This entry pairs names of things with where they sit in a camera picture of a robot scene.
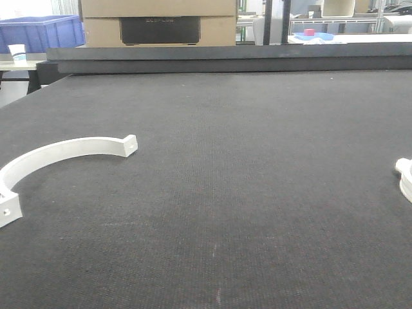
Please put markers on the white PVC pipe fitting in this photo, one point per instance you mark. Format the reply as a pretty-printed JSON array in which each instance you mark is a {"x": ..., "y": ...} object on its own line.
[{"x": 403, "y": 166}]

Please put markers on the white curved PVC clamp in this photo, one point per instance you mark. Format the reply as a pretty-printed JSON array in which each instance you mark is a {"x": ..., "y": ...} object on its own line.
[{"x": 36, "y": 159}]

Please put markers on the lower cardboard box black panel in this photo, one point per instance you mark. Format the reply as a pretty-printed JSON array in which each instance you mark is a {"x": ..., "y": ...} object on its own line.
[{"x": 105, "y": 32}]

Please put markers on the blue tray on table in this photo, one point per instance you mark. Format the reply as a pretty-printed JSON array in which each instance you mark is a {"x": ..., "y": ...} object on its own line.
[{"x": 317, "y": 35}]

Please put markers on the red tape roll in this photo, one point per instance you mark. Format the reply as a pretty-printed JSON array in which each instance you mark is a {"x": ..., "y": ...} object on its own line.
[{"x": 309, "y": 32}]

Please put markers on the white background table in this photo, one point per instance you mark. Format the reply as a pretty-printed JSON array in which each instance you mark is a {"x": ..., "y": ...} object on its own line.
[{"x": 357, "y": 38}]

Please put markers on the upper cardboard box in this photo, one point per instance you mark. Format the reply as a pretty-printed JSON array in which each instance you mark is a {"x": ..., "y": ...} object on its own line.
[{"x": 157, "y": 8}]

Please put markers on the dark grey foam board stack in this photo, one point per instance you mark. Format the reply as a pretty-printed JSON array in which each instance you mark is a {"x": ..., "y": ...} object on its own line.
[{"x": 233, "y": 59}]

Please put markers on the beige side table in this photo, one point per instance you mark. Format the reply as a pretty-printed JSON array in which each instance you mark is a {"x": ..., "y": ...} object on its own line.
[{"x": 30, "y": 65}]

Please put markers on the blue plastic crate background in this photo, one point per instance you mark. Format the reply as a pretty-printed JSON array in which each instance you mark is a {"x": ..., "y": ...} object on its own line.
[{"x": 40, "y": 33}]

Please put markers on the white paper cup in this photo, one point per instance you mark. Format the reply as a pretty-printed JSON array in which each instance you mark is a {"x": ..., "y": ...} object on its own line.
[{"x": 18, "y": 52}]

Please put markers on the black vertical post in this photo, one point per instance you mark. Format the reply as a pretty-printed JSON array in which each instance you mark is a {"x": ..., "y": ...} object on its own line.
[{"x": 267, "y": 23}]

